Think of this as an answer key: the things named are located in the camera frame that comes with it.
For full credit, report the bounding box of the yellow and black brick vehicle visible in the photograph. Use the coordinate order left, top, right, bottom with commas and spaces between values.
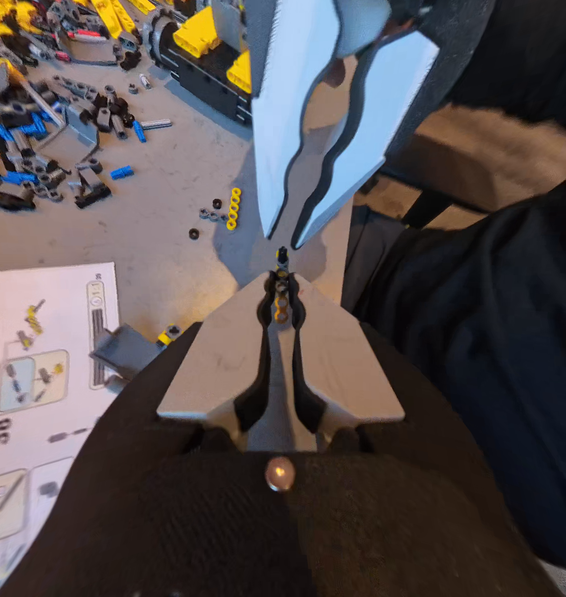
146, 0, 265, 128

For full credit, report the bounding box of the grey and yellow brick assembly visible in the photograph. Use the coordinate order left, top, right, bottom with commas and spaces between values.
89, 321, 183, 385

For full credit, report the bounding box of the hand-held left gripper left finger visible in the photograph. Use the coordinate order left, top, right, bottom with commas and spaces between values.
157, 271, 276, 433

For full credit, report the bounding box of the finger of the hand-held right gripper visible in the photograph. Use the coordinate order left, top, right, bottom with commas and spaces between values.
292, 31, 441, 252
249, 0, 345, 242

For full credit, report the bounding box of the pile of small building bricks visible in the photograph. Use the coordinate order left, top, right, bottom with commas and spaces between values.
0, 0, 174, 212

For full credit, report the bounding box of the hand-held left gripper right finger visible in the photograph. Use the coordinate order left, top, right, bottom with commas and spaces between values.
288, 276, 405, 441

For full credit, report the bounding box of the person's black clothing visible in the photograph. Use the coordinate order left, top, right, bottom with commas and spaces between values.
342, 171, 566, 577

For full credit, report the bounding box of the small yellow brick piece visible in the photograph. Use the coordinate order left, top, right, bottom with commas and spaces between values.
225, 187, 243, 232

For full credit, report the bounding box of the open instruction booklet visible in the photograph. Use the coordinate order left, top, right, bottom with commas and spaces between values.
0, 261, 127, 597

